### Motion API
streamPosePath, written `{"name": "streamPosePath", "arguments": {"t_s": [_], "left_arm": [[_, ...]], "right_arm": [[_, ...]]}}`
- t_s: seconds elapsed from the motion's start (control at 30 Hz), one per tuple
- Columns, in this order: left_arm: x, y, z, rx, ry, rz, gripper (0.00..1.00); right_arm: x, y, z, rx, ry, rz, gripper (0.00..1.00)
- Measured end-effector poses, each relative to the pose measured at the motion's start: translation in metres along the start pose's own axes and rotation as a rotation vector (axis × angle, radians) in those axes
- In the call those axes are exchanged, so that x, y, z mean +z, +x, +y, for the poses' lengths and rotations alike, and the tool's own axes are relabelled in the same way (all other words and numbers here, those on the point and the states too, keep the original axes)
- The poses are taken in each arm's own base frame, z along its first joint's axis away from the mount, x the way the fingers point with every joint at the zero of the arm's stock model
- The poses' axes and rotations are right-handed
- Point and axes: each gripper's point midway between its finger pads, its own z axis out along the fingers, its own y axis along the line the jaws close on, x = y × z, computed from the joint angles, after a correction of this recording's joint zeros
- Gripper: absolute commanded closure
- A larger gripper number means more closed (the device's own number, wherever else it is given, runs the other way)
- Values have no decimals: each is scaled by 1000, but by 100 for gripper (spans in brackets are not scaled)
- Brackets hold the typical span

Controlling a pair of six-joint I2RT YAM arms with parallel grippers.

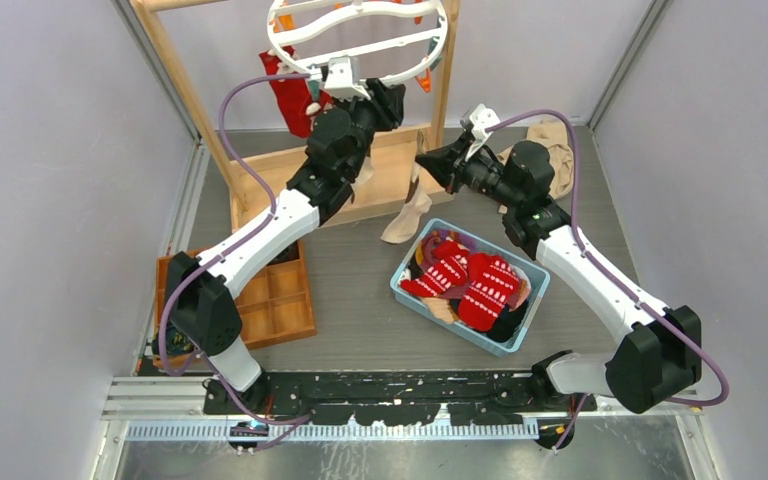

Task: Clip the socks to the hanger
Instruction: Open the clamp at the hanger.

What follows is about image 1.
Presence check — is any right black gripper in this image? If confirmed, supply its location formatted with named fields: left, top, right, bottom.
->
left=416, top=131, right=521, bottom=210

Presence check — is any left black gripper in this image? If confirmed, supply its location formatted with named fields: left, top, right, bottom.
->
left=331, top=79, right=403, bottom=180

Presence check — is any red white patterned sock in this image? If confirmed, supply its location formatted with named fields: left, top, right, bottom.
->
left=400, top=239, right=470, bottom=298

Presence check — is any beige brown striped sock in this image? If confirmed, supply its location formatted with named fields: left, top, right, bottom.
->
left=352, top=150, right=374, bottom=192

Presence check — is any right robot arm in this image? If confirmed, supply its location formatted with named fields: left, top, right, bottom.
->
left=415, top=134, right=703, bottom=413

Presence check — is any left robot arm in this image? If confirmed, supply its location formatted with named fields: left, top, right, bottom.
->
left=161, top=79, right=406, bottom=414

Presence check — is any white round clip hanger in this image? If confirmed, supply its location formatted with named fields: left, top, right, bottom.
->
left=266, top=1, right=451, bottom=86

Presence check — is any wooden hanger stand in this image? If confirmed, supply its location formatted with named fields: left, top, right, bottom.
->
left=131, top=1, right=460, bottom=227

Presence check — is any orange clothes peg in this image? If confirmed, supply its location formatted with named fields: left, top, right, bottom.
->
left=415, top=68, right=432, bottom=93

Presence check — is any beige cloth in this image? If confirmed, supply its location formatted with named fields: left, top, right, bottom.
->
left=493, top=121, right=575, bottom=208

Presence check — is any blue plastic basket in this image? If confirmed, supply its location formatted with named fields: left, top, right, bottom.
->
left=389, top=218, right=551, bottom=357

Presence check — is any wooden compartment tray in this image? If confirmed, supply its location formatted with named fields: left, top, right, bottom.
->
left=151, top=242, right=317, bottom=368

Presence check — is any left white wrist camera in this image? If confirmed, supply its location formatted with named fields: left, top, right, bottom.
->
left=306, top=56, right=372, bottom=101

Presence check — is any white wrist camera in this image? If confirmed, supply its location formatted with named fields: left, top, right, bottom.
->
left=461, top=103, right=501, bottom=160
left=306, top=56, right=372, bottom=101

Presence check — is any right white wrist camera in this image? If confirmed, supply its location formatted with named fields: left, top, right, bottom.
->
left=461, top=103, right=501, bottom=160

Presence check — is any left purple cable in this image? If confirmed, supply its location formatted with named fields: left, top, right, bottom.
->
left=157, top=73, right=312, bottom=379

